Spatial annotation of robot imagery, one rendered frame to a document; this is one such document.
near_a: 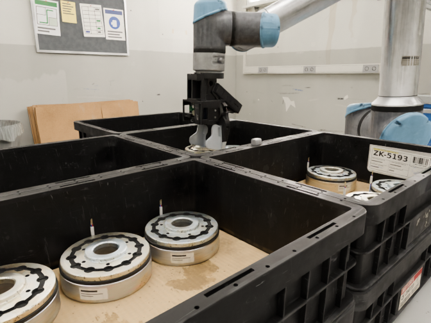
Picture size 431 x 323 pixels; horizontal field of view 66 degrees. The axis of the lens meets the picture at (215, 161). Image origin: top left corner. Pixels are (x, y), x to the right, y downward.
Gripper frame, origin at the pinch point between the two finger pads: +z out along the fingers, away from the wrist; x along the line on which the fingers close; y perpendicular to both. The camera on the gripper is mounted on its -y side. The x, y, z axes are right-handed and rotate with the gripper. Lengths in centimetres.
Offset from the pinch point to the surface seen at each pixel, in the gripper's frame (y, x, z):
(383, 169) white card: -17.8, 34.6, -1.0
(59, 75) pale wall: -52, -281, -10
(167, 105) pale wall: -171, -277, 24
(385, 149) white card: -17.8, 34.4, -5.4
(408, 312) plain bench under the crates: 2, 49, 16
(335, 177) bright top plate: -7.1, 29.7, -0.2
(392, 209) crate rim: 15, 48, -6
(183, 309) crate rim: 45, 47, -7
